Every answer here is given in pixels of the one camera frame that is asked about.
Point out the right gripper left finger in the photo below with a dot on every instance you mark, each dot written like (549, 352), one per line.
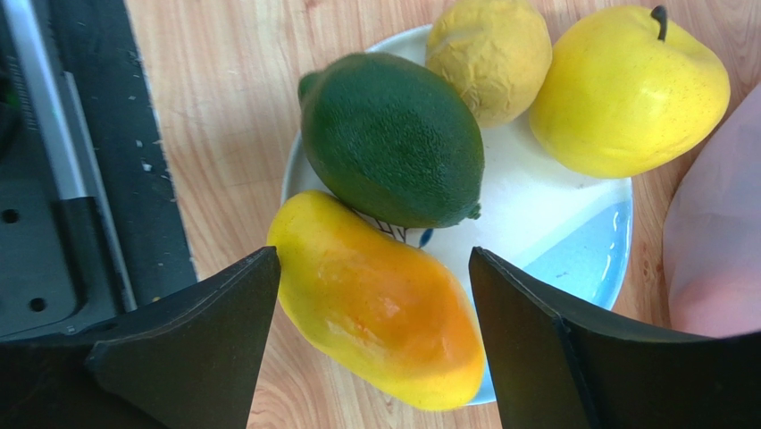
(188, 360)

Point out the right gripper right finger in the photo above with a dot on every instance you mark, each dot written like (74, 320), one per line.
(557, 361)

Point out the yellow orange mango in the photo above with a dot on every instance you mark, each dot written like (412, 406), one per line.
(388, 312)

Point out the pink peach plastic bag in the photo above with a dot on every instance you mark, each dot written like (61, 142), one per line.
(711, 243)

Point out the light blue plate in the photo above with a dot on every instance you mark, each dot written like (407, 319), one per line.
(564, 228)

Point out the green lime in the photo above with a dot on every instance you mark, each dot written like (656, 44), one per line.
(393, 140)

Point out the yellow lemon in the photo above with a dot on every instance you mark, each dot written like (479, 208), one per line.
(496, 54)

